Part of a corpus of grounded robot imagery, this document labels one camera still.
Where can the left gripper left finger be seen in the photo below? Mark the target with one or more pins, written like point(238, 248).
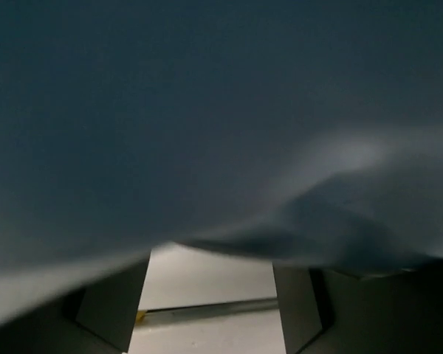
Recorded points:
point(102, 315)

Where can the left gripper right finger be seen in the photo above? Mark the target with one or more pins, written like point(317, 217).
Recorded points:
point(304, 304)

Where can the light blue pillowcase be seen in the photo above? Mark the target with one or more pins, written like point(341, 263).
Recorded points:
point(305, 132)

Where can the aluminium rail frame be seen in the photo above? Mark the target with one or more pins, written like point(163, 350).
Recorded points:
point(172, 316)

